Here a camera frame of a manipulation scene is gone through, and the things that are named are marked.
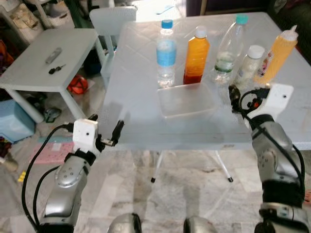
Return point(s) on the light blue storage box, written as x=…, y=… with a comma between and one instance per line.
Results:
x=14, y=121

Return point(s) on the clear bottle teal cap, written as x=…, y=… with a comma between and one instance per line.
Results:
x=228, y=53

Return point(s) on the silver left robot leg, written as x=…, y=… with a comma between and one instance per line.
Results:
x=124, y=224

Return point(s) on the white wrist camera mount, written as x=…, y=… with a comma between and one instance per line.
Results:
x=85, y=136
x=277, y=99

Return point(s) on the amber liquid bottle white cap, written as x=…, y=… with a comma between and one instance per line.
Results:
x=196, y=58

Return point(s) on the red orange ball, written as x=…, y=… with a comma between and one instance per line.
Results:
x=77, y=85

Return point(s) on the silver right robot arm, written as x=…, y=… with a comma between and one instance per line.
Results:
x=272, y=155

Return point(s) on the small clear bottle white cap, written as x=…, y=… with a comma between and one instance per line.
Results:
x=250, y=68

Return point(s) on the silver robot leg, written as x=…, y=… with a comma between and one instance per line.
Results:
x=124, y=224
x=199, y=225

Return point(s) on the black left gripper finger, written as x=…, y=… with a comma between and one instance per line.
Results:
x=118, y=131
x=93, y=118

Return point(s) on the orange squeeze bottle white nozzle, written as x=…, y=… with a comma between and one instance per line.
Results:
x=277, y=58

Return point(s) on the grey remote control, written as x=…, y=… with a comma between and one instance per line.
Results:
x=53, y=56

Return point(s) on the blue label water bottle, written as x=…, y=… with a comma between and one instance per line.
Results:
x=166, y=56

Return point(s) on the large white plastic table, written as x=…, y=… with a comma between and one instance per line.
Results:
x=141, y=121

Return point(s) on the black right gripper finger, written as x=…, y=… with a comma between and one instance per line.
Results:
x=235, y=98

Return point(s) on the clear plastic food container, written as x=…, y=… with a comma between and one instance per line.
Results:
x=184, y=99

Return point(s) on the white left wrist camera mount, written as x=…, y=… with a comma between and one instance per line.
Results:
x=85, y=136

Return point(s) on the dark grey shoe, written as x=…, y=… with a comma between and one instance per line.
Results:
x=52, y=115

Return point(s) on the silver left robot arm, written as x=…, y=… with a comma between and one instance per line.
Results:
x=68, y=184

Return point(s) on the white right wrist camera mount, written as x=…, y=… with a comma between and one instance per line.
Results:
x=277, y=99

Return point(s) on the silver right robot leg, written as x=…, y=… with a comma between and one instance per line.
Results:
x=199, y=225

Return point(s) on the dark green sofa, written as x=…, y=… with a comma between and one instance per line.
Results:
x=294, y=22

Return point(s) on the bare person foot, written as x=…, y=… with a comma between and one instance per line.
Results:
x=308, y=196

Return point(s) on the black key bunch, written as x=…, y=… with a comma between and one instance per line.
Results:
x=52, y=71

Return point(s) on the small pale grey table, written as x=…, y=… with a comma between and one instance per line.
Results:
x=29, y=68

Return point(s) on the pink floor mat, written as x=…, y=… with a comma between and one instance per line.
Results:
x=46, y=153

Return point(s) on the pale grey plastic chair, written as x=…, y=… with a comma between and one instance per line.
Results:
x=112, y=19

